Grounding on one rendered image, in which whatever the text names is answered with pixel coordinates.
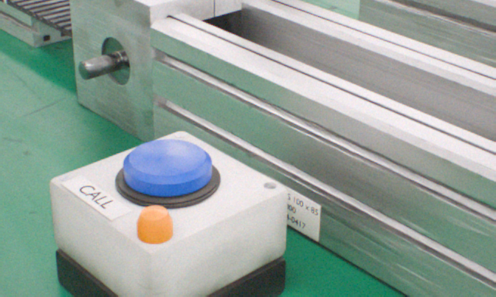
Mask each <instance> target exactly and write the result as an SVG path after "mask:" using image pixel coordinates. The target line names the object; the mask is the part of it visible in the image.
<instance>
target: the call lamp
mask: <svg viewBox="0 0 496 297"><path fill-rule="evenodd" d="M136 226H137V238H138V239H139V240H140V241H142V242H144V243H148V244H149V245H155V244H160V243H163V242H167V241H168V240H170V239H171V238H172V236H173V220H172V218H171V215H170V214H169V212H168V209H165V208H163V207H161V206H149V207H146V208H143V209H142V211H141V213H140V215H139V218H137V222H136Z"/></svg>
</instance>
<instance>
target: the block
mask: <svg viewBox="0 0 496 297"><path fill-rule="evenodd" d="M241 1H242V0H70V10H71V21H72V40H73V51H75V71H76V81H77V101H78V103H79V104H81V105H84V106H85V107H87V108H88V109H89V110H92V111H93V112H95V113H96V114H98V115H99V116H102V117H104V118H105V119H106V120H108V121H110V122H112V123H113V124H115V125H117V126H119V127H121V129H123V130H125V131H126V132H129V133H130V134H132V135H133V136H135V137H137V138H138V139H140V140H141V141H143V142H145V143H148V142H151V141H154V108H153V103H157V102H158V103H161V104H162V105H165V103H167V101H168V100H167V99H165V98H164V97H162V96H160V95H158V94H156V93H154V92H153V85H152V63H151V59H152V58H154V57H157V58H160V59H162V61H163V60H164V58H165V56H166V54H165V53H164V52H162V51H160V49H157V48H155V47H152V46H151V25H152V24H153V23H154V21H156V20H160V19H162V18H168V17H170V18H173V16H176V15H179V14H185V15H188V16H190V17H193V18H197V19H198V20H201V21H202V22H204V23H207V24H210V25H212V26H214V27H217V28H220V29H222V30H224V31H226V32H228V33H231V34H233V35H236V36H239V37H241Z"/></svg>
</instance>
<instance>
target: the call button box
mask: <svg viewBox="0 0 496 297"><path fill-rule="evenodd" d="M158 140H183V141H188V142H191V143H194V144H196V145H198V146H200V148H201V149H203V150H205V151H206V152H207V153H208V154H209V155H210V156H211V160H212V176H211V179H210V181H209V183H208V184H206V185H204V187H203V188H200V189H199V190H197V191H194V192H191V193H189V194H182V195H177V196H174V197H155V196H154V195H150V194H144V193H141V192H139V191H135V190H134V189H133V188H131V187H130V185H127V183H126V182H125V180H124V175H123V160H124V159H125V156H126V155H127V154H129V153H130V152H131V151H133V150H134V149H135V148H133V149H131V150H127V151H124V152H122V153H119V154H115V155H113V156H111V157H109V158H106V159H104V160H100V161H98V162H96V163H92V164H89V165H86V167H83V168H79V169H77V170H74V171H70V172H68V173H66V174H62V175H60V176H59V177H56V178H54V179H52V180H51V181H50V184H49V187H50V195H51V203H52V218H53V227H54V235H55V244H57V246H58V247H59V248H58V249H57V252H55V259H56V267H57V268H58V273H57V275H58V281H59V282H60V284H61V285H62V286H63V287H65V289H66V290H68V291H69V292H70V293H71V294H72V295H73V296H74V297H276V296H279V295H280V294H281V293H282V292H283V291H284V289H285V280H286V260H285V259H284V258H283V257H282V254H283V253H284V252H285V250H286V226H287V208H288V192H287V190H286V189H285V186H282V185H281V184H279V183H277V182H275V181H273V180H271V179H269V178H267V177H266V176H265V175H262V174H260V173H259V172H257V171H255V170H252V169H251V168H249V166H247V165H245V164H243V163H240V162H239V161H237V160H234V159H233V158H231V156H229V155H227V154H224V153H222V152H221V151H219V150H217V149H215V148H213V147H212V146H210V145H208V144H207V143H204V142H202V141H200V140H199V139H197V138H195V137H194V136H193V135H191V134H188V133H187V132H175V133H173V134H169V135H167V136H164V137H162V138H160V139H158ZM149 206H161V207H163V208H165V209H168V212H169V214H170V216H171V218H172V220H173V236H172V238H171V239H170V240H168V241H167V242H163V243H160V244H155V245H149V244H148V243H144V242H142V241H140V240H139V239H138V238H137V226H136V222H137V218H139V216H140V213H141V211H142V209H143V208H146V207H149Z"/></svg>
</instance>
